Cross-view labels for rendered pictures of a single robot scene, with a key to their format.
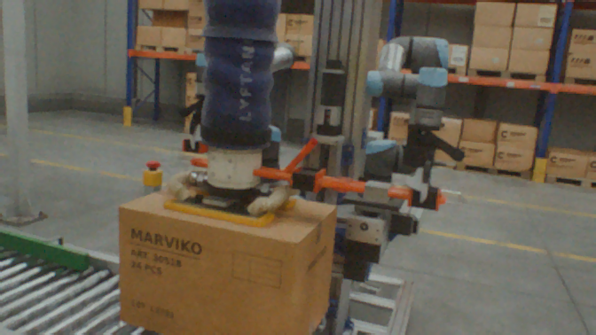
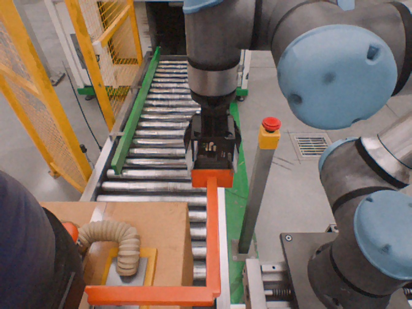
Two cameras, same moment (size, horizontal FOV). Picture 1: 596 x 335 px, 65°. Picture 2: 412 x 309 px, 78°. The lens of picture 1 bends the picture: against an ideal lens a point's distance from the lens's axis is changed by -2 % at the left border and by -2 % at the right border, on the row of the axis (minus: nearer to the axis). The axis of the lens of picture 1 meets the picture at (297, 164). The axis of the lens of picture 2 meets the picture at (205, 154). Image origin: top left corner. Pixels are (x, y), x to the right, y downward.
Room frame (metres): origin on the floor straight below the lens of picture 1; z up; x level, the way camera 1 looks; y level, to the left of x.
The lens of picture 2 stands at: (1.70, 0.05, 1.60)
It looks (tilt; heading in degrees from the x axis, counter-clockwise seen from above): 44 degrees down; 71
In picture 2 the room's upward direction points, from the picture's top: straight up
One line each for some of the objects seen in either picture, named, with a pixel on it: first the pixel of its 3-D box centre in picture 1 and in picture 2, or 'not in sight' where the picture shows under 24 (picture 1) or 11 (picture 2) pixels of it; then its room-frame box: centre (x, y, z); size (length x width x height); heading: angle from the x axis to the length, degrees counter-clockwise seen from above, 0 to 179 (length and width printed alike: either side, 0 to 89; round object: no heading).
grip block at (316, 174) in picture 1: (308, 178); not in sight; (1.40, -0.03, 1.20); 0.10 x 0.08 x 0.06; 161
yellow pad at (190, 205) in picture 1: (218, 206); not in sight; (1.39, 0.23, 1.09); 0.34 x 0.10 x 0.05; 71
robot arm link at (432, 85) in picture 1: (431, 89); not in sight; (1.30, -0.35, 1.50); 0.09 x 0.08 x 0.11; 168
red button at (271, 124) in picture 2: (152, 166); (271, 125); (2.16, 0.68, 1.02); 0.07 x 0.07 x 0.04
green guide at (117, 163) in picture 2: not in sight; (138, 92); (1.75, 1.83, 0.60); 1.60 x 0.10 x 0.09; 71
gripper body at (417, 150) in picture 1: (421, 145); not in sight; (1.30, -0.34, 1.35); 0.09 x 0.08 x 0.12; 71
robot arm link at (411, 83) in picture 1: (423, 88); not in sight; (1.40, -0.35, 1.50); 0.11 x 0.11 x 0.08; 78
